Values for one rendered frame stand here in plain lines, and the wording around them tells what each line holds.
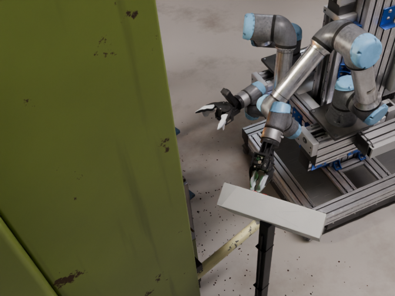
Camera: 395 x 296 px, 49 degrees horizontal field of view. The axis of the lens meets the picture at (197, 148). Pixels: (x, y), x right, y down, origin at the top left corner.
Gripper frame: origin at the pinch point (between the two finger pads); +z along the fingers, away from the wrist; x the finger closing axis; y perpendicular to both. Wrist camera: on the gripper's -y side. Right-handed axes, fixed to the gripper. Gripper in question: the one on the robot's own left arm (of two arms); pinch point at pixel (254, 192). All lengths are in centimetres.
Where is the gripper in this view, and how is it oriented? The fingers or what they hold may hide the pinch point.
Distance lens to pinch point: 165.2
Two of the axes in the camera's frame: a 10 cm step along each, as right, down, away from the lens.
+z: -3.2, 9.4, -1.4
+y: -2.7, -2.3, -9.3
